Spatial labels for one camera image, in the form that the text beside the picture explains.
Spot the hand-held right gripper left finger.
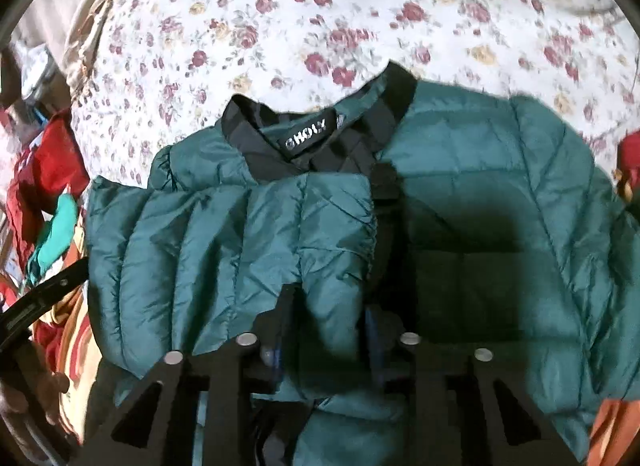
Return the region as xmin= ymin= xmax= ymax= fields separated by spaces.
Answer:
xmin=82 ymin=285 xmax=297 ymax=466

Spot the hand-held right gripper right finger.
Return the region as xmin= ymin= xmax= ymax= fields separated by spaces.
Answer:
xmin=366 ymin=305 xmax=581 ymax=466

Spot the green puffer jacket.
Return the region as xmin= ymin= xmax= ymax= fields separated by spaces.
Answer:
xmin=85 ymin=60 xmax=640 ymax=466

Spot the person's left hand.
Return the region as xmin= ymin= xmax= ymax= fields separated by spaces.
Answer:
xmin=0 ymin=340 xmax=71 ymax=428

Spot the striped orange cream blanket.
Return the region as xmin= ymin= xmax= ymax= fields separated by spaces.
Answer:
xmin=30 ymin=286 xmax=128 ymax=447

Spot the teal cloth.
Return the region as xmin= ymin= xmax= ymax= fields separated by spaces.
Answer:
xmin=27 ymin=193 xmax=82 ymax=283

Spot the red cloth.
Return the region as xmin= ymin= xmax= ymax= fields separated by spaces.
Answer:
xmin=7 ymin=106 xmax=91 ymax=271

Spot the brown patterned bed trim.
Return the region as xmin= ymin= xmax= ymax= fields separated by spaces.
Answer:
xmin=62 ymin=0 xmax=158 ymax=81

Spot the floral bedsheet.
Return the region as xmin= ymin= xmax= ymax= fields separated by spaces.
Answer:
xmin=67 ymin=0 xmax=640 ymax=197

